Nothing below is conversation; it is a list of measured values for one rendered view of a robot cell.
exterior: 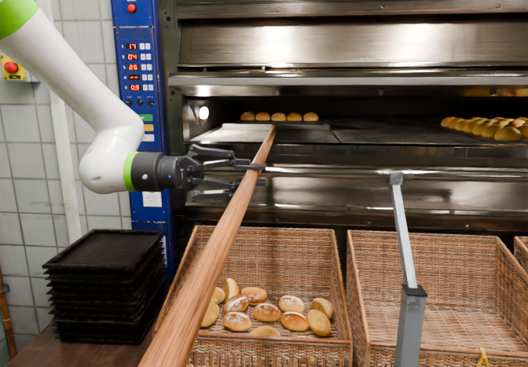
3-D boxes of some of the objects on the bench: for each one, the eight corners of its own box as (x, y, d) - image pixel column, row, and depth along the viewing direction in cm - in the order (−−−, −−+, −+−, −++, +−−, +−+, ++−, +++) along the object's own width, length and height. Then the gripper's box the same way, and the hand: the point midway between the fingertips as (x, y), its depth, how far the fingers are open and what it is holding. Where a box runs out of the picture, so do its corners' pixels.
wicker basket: (196, 284, 144) (193, 223, 138) (331, 290, 140) (335, 227, 134) (152, 380, 97) (144, 293, 90) (353, 393, 93) (360, 302, 86)
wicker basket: (341, 291, 140) (345, 227, 133) (488, 299, 133) (499, 234, 127) (361, 393, 93) (368, 303, 86) (588, 414, 86) (614, 319, 80)
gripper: (167, 135, 81) (267, 137, 79) (171, 200, 84) (267, 203, 82) (155, 139, 73) (265, 141, 71) (159, 211, 77) (264, 214, 75)
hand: (251, 174), depth 77 cm, fingers closed on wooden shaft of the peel, 3 cm apart
